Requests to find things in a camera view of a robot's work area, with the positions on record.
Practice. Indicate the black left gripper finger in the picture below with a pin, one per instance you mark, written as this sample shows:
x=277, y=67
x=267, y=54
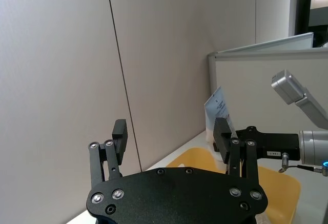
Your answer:
x=118, y=142

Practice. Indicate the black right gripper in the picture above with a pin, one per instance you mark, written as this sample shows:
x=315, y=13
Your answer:
x=276, y=144

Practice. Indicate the white and blue paper card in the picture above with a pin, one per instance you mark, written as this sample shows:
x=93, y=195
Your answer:
x=217, y=106

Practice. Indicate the grey framed office partition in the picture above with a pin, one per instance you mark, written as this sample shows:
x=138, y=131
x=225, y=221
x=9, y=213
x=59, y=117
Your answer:
x=246, y=80

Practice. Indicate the yellow plastic tray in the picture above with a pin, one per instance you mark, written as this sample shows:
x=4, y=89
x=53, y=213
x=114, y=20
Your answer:
x=278, y=195

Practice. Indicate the pale glass partition panel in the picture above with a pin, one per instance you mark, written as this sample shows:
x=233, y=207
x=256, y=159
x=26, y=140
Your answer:
x=282, y=43

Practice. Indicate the dark window frame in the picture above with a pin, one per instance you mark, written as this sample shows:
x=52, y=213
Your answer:
x=303, y=6

